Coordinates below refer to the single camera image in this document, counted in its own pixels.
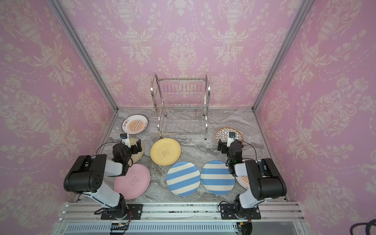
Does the yellow bear plate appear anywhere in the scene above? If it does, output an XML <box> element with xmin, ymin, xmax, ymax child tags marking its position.
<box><xmin>150</xmin><ymin>138</ymin><xmax>181</xmax><ymax>166</ymax></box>

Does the blue striped plate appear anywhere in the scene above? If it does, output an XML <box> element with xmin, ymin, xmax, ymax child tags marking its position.
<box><xmin>166</xmin><ymin>162</ymin><xmax>201</xmax><ymax>197</ymax></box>
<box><xmin>201</xmin><ymin>160</ymin><xmax>236</xmax><ymax>195</ymax></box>

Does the steel two-tier dish rack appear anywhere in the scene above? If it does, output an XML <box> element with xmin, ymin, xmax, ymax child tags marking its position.
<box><xmin>150</xmin><ymin>74</ymin><xmax>211</xmax><ymax>140</ymax></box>

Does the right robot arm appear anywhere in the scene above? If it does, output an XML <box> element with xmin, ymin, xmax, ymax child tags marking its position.
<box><xmin>217</xmin><ymin>139</ymin><xmax>287</xmax><ymax>219</ymax></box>

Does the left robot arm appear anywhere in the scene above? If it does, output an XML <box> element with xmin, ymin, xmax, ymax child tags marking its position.
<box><xmin>63</xmin><ymin>140</ymin><xmax>143</xmax><ymax>221</ymax></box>

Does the beige plain plate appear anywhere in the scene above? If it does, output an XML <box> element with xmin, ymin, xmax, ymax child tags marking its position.
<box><xmin>129</xmin><ymin>138</ymin><xmax>145</xmax><ymax>163</ymax></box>

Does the left orange sunburst plate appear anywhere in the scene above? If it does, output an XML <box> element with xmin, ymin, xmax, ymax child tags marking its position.
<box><xmin>121</xmin><ymin>114</ymin><xmax>149</xmax><ymax>135</ymax></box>

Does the orange sunburst plate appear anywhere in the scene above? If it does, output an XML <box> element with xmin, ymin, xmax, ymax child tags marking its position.
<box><xmin>121</xmin><ymin>114</ymin><xmax>149</xmax><ymax>135</ymax></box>
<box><xmin>236</xmin><ymin>176</ymin><xmax>250</xmax><ymax>190</ymax></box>

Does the pink bear plate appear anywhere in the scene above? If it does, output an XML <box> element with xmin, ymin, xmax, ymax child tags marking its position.
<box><xmin>114</xmin><ymin>164</ymin><xmax>151</xmax><ymax>200</ymax></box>

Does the right orange sunburst plate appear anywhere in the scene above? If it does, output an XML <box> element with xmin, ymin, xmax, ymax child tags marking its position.
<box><xmin>236</xmin><ymin>176</ymin><xmax>250</xmax><ymax>190</ymax></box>

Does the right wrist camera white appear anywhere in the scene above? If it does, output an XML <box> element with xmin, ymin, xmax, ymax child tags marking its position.
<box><xmin>226</xmin><ymin>131</ymin><xmax>237</xmax><ymax>147</ymax></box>

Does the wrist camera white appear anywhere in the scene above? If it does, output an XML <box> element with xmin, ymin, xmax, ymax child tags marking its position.
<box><xmin>120</xmin><ymin>133</ymin><xmax>131</xmax><ymax>148</ymax></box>
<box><xmin>226</xmin><ymin>131</ymin><xmax>237</xmax><ymax>147</ymax></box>

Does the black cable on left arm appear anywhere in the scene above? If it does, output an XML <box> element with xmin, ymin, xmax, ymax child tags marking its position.
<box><xmin>94</xmin><ymin>141</ymin><xmax>121</xmax><ymax>156</ymax></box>

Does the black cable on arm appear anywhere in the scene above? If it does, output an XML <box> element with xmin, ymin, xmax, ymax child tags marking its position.
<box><xmin>242</xmin><ymin>140</ymin><xmax>258</xmax><ymax>161</ymax></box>
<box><xmin>94</xmin><ymin>141</ymin><xmax>121</xmax><ymax>156</ymax></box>

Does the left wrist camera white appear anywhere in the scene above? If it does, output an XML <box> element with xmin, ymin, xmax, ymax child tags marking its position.
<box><xmin>120</xmin><ymin>133</ymin><xmax>131</xmax><ymax>148</ymax></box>

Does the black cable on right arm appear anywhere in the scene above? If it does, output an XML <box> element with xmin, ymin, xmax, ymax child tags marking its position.
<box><xmin>242</xmin><ymin>140</ymin><xmax>258</xmax><ymax>161</ymax></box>

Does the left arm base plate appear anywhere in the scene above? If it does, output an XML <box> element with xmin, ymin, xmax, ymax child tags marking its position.
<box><xmin>97</xmin><ymin>204</ymin><xmax>144</xmax><ymax>221</ymax></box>

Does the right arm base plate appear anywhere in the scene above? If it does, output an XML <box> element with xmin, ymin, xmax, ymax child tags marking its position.
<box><xmin>217</xmin><ymin>202</ymin><xmax>261</xmax><ymax>220</ymax></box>

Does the aluminium mounting rail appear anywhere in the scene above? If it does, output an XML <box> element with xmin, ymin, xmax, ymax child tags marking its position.
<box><xmin>53</xmin><ymin>201</ymin><xmax>310</xmax><ymax>235</ymax></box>

